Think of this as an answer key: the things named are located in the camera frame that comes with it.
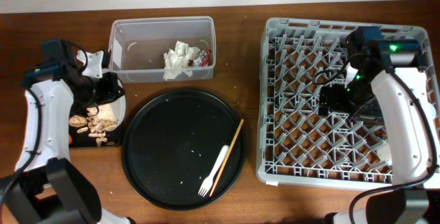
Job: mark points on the brown ginger piece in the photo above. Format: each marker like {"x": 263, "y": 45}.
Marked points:
{"x": 78, "y": 121}

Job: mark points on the grey plate with food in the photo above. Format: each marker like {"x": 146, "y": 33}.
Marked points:
{"x": 106, "y": 117}

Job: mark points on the clear plastic bin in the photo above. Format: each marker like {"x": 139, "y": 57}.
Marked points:
{"x": 137, "y": 48}

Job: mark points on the white tissue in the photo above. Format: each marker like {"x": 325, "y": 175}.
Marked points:
{"x": 178, "y": 58}

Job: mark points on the red foil wrapper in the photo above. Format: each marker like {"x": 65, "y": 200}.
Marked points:
{"x": 202, "y": 58}

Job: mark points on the light blue cup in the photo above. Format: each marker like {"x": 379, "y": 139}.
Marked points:
{"x": 432, "y": 107}

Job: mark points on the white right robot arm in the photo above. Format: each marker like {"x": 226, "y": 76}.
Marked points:
{"x": 384, "y": 81}

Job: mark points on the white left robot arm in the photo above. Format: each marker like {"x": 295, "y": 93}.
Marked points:
{"x": 45, "y": 186}

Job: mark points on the wooden chopstick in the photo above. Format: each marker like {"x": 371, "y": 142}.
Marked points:
{"x": 220, "y": 172}

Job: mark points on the black rectangular tray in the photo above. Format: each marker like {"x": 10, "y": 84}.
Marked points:
{"x": 82, "y": 137}

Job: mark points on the white plastic fork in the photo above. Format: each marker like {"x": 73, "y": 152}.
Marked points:
{"x": 209, "y": 180}

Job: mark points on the round black tray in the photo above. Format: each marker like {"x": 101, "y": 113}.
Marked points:
{"x": 171, "y": 145}

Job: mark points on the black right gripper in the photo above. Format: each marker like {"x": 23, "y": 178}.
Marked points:
{"x": 335, "y": 104}

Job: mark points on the grey plastic dishwasher rack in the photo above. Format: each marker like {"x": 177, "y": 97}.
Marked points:
{"x": 297, "y": 146}

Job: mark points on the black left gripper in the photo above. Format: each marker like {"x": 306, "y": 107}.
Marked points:
{"x": 113, "y": 89}

